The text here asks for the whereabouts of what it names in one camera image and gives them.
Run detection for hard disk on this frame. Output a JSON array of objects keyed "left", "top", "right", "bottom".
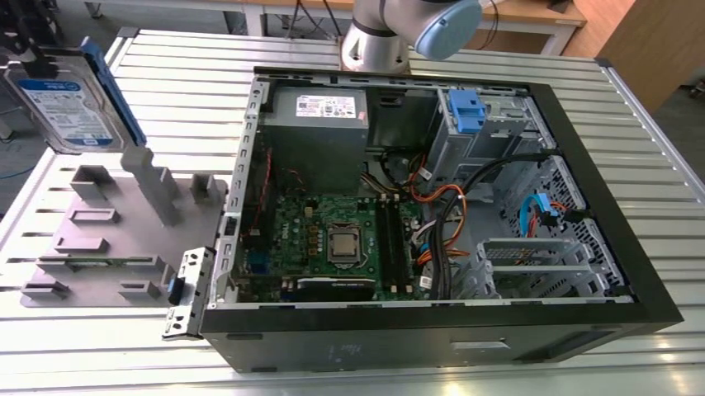
[{"left": 0, "top": 35, "right": 148, "bottom": 157}]

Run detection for blue data wire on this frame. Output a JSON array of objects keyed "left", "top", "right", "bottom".
[{"left": 519, "top": 192, "right": 553, "bottom": 240}]

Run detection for orange black power wire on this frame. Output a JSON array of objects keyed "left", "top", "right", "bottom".
[{"left": 542, "top": 200, "right": 589, "bottom": 226}]

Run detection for silver disk bay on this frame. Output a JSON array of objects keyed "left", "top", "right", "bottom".
[{"left": 450, "top": 237, "right": 621, "bottom": 301}]

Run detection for grey parts rack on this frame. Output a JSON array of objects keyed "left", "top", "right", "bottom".
[{"left": 19, "top": 146, "right": 230, "bottom": 309}]

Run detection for green RAM stick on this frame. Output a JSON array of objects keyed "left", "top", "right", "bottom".
[{"left": 65, "top": 256, "right": 159, "bottom": 267}]

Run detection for silver power supply unit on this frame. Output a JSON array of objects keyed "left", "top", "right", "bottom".
[{"left": 258, "top": 86, "right": 370, "bottom": 197}]

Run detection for green motherboard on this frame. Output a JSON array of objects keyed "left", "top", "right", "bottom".
[{"left": 230, "top": 192, "right": 439, "bottom": 302}]

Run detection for blue expansion slot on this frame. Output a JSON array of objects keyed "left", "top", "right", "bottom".
[{"left": 246, "top": 252, "right": 272, "bottom": 276}]

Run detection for silver CPU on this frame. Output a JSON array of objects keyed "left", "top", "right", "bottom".
[{"left": 328, "top": 231, "right": 359, "bottom": 257}]

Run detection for CPU socket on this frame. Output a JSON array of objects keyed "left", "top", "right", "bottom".
[{"left": 323, "top": 221, "right": 368, "bottom": 271}]

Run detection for black graphics card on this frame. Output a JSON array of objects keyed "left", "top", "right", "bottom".
[{"left": 279, "top": 275, "right": 380, "bottom": 303}]

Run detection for blue drive cage latch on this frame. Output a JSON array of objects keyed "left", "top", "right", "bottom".
[{"left": 449, "top": 89, "right": 489, "bottom": 134}]

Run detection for black RAM slot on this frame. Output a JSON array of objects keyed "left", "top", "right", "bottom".
[{"left": 375, "top": 194, "right": 402, "bottom": 295}]

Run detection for silver drive cage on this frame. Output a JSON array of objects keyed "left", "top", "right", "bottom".
[{"left": 427, "top": 87, "right": 555, "bottom": 186}]

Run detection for wooden top desk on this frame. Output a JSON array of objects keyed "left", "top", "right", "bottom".
[{"left": 219, "top": 0, "right": 589, "bottom": 57}]

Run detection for black PC case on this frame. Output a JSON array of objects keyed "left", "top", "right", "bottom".
[{"left": 198, "top": 64, "right": 685, "bottom": 375}]

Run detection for brown wooden cabinet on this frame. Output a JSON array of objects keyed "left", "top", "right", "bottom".
[{"left": 562, "top": 0, "right": 705, "bottom": 111}]

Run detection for red black fan wire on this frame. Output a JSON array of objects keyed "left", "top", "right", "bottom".
[{"left": 250, "top": 147, "right": 275, "bottom": 238}]

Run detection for silver card retention bracket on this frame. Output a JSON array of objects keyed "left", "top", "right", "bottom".
[{"left": 160, "top": 246, "right": 218, "bottom": 342}]

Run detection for multicolour power supply wires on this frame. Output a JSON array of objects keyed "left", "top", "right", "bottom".
[{"left": 360, "top": 152, "right": 474, "bottom": 267}]

